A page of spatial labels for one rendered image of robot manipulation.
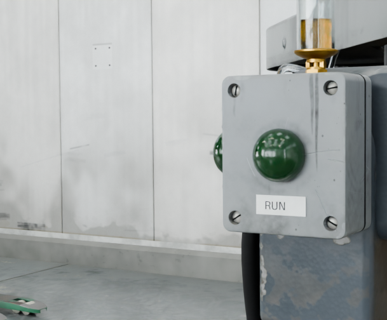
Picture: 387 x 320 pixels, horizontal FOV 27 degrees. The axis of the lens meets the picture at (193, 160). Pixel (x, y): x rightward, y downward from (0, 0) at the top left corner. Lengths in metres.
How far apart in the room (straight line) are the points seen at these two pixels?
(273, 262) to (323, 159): 0.10
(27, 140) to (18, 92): 0.46
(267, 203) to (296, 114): 0.05
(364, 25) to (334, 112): 0.24
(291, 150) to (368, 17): 0.25
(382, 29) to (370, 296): 0.23
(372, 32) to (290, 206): 0.24
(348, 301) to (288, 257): 0.05
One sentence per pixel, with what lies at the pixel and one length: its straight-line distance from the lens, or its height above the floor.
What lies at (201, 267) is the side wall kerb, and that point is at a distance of 6.55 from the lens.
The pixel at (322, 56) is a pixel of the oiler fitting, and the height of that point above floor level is 1.34.
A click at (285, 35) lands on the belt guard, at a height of 1.40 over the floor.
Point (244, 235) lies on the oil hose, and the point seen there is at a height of 1.23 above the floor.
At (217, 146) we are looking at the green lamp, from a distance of 0.47.
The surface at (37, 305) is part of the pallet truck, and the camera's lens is 5.51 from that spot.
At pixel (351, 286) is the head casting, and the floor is 1.21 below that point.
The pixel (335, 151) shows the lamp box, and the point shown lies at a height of 1.29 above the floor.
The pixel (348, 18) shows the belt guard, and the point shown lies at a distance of 0.71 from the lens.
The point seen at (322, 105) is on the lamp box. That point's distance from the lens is 0.44.
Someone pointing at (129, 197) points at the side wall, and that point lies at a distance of 6.90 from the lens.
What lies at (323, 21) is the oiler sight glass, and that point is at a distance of 0.52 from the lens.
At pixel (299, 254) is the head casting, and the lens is 0.50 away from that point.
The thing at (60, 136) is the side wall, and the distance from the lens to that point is 7.33.
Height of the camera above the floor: 1.31
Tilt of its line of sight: 3 degrees down
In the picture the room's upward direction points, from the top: 1 degrees counter-clockwise
